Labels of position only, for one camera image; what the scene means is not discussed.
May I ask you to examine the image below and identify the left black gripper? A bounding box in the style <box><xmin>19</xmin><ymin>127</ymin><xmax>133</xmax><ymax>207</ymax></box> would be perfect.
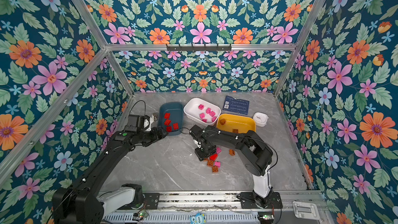
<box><xmin>136</xmin><ymin>125</ymin><xmax>170</xmax><ymax>146</ymax></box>

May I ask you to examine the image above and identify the large red lego brick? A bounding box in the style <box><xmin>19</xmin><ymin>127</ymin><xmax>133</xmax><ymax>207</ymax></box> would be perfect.
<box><xmin>164</xmin><ymin>119</ymin><xmax>172</xmax><ymax>126</ymax></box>

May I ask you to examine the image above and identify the pink lego brick cluster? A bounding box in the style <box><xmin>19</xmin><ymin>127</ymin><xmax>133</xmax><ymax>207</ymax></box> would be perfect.
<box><xmin>200</xmin><ymin>113</ymin><xmax>207</xmax><ymax>122</ymax></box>

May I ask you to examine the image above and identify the pink double lego brick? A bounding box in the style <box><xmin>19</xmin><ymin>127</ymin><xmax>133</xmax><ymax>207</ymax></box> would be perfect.
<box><xmin>206</xmin><ymin>107</ymin><xmax>216</xmax><ymax>117</ymax></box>

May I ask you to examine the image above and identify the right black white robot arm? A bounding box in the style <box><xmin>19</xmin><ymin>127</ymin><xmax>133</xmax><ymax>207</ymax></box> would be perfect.
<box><xmin>189</xmin><ymin>125</ymin><xmax>274</xmax><ymax>208</ymax></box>

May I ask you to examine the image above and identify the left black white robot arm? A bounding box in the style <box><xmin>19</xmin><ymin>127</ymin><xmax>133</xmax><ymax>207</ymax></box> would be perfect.
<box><xmin>52</xmin><ymin>128</ymin><xmax>169</xmax><ymax>224</ymax></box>

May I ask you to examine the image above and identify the teal plastic container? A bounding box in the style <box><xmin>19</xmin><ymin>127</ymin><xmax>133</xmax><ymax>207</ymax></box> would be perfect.
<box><xmin>158</xmin><ymin>102</ymin><xmax>184</xmax><ymax>136</ymax></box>

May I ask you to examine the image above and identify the white plastic container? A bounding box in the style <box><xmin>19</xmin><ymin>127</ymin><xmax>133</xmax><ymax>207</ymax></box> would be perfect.
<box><xmin>183</xmin><ymin>97</ymin><xmax>221</xmax><ymax>125</ymax></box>

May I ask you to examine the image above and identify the yellow plastic container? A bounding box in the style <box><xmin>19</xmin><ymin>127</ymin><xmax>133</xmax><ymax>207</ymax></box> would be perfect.
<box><xmin>217</xmin><ymin>114</ymin><xmax>256</xmax><ymax>133</ymax></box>

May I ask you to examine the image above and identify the dark blue printed card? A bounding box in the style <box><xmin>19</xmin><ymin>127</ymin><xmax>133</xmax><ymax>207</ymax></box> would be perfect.
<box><xmin>222</xmin><ymin>95</ymin><xmax>250</xmax><ymax>115</ymax></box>

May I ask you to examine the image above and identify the small white round dish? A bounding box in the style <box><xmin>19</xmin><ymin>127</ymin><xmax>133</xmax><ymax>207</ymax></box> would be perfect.
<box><xmin>253</xmin><ymin>112</ymin><xmax>269</xmax><ymax>127</ymax></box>

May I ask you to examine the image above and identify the blue owl toy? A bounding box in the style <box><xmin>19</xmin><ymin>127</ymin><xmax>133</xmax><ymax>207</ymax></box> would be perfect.
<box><xmin>190</xmin><ymin>213</ymin><xmax>206</xmax><ymax>224</ymax></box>

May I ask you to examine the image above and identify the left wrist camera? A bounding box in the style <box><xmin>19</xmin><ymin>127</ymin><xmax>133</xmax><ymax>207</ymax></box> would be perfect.
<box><xmin>124</xmin><ymin>115</ymin><xmax>153</xmax><ymax>133</ymax></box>

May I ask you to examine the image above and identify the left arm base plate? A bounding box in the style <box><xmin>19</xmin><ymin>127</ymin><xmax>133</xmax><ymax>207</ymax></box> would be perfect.
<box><xmin>122</xmin><ymin>192</ymin><xmax>160</xmax><ymax>210</ymax></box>

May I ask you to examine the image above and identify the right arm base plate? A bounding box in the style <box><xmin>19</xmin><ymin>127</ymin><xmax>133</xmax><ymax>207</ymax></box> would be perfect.
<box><xmin>236</xmin><ymin>191</ymin><xmax>283</xmax><ymax>209</ymax></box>

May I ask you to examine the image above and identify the black hook rail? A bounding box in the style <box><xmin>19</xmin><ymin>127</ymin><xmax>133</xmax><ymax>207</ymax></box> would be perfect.
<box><xmin>166</xmin><ymin>44</ymin><xmax>232</xmax><ymax>52</ymax></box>

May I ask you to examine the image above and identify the white device on rail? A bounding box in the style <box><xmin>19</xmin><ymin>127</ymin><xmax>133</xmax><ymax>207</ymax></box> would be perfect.
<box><xmin>292</xmin><ymin>201</ymin><xmax>320</xmax><ymax>220</ymax></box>

